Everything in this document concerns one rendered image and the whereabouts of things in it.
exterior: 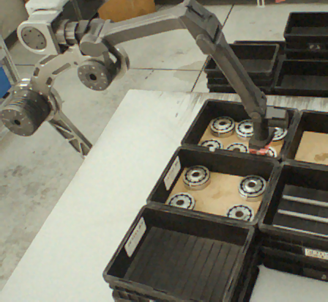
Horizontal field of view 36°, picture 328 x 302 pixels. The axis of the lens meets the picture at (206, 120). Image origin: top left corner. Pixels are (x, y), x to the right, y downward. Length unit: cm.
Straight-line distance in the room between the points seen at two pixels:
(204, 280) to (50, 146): 228
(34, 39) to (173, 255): 84
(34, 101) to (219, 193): 101
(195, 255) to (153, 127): 89
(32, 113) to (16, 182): 123
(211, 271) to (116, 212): 58
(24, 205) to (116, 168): 121
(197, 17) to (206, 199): 70
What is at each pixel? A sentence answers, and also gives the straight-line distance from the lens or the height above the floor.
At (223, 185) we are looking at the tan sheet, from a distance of 188.
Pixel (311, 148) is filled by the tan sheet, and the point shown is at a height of 83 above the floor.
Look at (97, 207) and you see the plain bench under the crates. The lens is 213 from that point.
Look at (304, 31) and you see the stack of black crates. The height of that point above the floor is 49.
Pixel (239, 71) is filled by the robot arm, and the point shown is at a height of 130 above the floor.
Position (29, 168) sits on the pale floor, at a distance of 360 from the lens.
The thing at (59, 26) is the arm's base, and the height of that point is 148.
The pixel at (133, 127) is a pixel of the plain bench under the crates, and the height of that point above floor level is 70.
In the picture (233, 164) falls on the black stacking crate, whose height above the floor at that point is 89.
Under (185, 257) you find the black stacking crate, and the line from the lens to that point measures 170.
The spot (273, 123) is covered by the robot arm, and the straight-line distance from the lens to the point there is 177.
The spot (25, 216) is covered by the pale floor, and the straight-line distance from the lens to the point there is 329.
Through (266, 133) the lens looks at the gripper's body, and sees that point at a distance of 183.
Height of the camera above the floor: 218
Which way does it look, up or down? 38 degrees down
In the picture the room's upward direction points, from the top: 11 degrees counter-clockwise
